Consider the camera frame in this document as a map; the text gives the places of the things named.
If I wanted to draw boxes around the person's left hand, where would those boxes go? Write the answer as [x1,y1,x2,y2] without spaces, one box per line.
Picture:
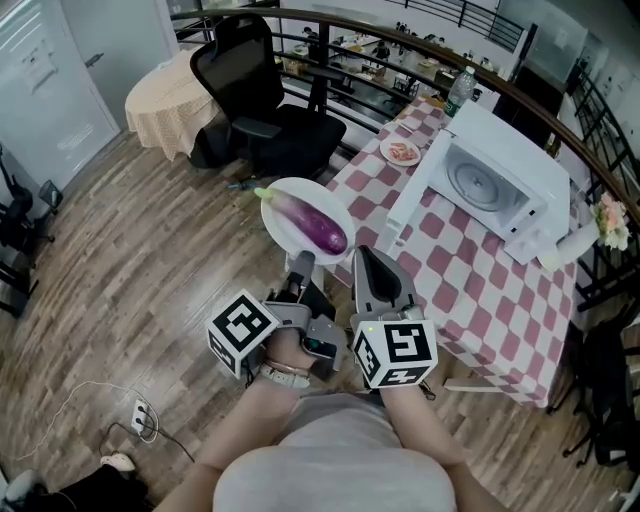
[267,328,310,372]

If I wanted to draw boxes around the white round plate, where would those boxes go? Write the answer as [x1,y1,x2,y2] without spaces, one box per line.
[260,177,357,267]

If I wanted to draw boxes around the wrist watch with bracelet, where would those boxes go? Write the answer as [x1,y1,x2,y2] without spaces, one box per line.
[256,355,312,390]

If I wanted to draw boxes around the person's left forearm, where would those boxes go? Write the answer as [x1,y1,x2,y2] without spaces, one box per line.
[154,377,304,512]

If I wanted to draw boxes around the white shoe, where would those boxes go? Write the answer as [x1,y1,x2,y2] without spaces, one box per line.
[99,451,137,472]

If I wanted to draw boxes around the clear plastic water bottle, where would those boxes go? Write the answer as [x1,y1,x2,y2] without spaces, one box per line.
[443,65,477,120]

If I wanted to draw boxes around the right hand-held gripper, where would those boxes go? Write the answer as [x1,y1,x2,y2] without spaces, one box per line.
[349,244,440,390]

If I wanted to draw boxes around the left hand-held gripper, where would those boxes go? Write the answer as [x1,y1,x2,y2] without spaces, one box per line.
[205,251,348,384]

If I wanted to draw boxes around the black folding chair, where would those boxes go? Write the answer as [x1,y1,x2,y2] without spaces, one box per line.
[547,298,640,472]

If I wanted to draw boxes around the black office chair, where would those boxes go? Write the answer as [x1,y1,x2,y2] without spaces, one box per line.
[188,12,349,180]

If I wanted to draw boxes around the person's grey shirt torso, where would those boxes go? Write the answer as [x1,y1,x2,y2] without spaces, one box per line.
[213,392,457,512]

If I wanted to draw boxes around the black cable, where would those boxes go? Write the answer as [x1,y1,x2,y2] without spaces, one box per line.
[98,421,197,465]

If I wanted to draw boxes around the white vase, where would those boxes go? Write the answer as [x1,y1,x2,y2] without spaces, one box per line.
[537,221,600,272]

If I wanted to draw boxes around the white power strip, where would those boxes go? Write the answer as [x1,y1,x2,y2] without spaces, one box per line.
[130,398,160,437]

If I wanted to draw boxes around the black metal railing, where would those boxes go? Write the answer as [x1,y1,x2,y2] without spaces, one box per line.
[169,6,640,314]

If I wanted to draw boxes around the red checkered cloth table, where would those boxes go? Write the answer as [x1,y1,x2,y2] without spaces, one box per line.
[323,94,580,410]

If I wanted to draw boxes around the purple eggplant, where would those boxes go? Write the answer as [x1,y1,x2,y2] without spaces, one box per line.
[254,187,349,254]

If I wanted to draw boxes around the round table with beige cloth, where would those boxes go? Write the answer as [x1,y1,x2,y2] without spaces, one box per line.
[124,46,227,162]

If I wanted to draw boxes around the person's right forearm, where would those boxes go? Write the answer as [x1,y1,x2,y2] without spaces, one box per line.
[378,382,469,474]

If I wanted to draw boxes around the pink flower bunch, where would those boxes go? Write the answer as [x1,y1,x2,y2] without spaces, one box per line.
[588,191,632,251]

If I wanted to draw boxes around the white door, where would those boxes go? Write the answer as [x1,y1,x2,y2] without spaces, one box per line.
[0,0,123,197]

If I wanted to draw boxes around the white cable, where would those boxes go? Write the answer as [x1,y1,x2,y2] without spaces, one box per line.
[0,379,151,462]

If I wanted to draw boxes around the small plate with food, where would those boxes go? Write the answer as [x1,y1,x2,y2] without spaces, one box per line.
[379,136,422,168]

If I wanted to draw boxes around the black exercise equipment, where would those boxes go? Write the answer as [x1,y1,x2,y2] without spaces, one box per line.
[0,143,65,321]

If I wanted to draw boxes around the white microwave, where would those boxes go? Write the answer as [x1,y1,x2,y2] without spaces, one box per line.
[384,101,574,266]

